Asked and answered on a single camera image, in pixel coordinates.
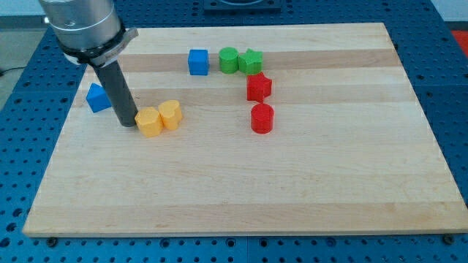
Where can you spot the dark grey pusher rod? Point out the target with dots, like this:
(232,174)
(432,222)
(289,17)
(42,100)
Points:
(113,81)

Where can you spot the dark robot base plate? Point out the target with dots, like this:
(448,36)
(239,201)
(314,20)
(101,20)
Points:
(215,6)

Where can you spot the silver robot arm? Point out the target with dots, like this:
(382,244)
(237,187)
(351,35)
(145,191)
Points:
(91,32)

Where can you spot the green star block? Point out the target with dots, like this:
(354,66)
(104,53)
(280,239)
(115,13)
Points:
(250,62)

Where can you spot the green cylinder block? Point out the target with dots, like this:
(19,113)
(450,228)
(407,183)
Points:
(228,60)

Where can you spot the red object at edge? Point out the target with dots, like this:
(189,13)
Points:
(462,39)

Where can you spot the blue cube block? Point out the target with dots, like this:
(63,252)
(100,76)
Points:
(198,62)

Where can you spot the yellow hexagon block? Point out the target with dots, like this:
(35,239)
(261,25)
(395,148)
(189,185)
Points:
(149,122)

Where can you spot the wooden board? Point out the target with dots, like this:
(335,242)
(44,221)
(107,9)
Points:
(350,153)

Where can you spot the red star block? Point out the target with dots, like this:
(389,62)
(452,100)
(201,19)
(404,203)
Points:
(258,87)

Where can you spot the red cylinder block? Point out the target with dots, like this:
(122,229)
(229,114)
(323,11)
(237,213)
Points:
(262,116)

